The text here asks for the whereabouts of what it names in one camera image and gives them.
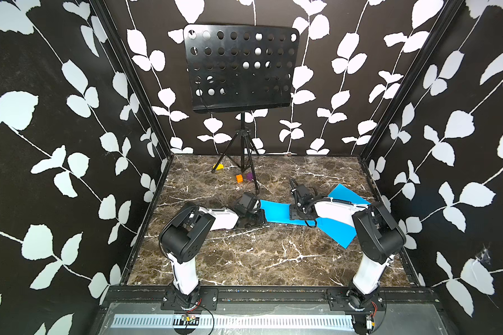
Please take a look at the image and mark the cyan paper sheet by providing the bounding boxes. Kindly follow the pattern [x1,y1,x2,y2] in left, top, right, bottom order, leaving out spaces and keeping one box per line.
[261,200,317,228]
[314,184,370,248]

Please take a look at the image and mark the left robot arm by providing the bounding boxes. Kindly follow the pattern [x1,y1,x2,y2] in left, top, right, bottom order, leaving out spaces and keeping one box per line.
[158,192,266,297]

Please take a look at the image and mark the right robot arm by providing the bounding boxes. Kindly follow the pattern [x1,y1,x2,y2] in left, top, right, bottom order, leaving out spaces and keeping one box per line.
[289,178,407,302]

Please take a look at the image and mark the black perforated music stand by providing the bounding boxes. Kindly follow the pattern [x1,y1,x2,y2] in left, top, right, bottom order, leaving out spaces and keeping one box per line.
[184,24,300,173]

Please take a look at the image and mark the white slotted cable duct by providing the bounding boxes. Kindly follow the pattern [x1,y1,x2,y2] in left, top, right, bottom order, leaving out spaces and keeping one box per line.
[110,314,353,331]

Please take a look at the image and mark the black front mounting rail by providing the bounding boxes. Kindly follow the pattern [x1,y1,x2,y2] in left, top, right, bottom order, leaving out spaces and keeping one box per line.
[102,286,440,314]

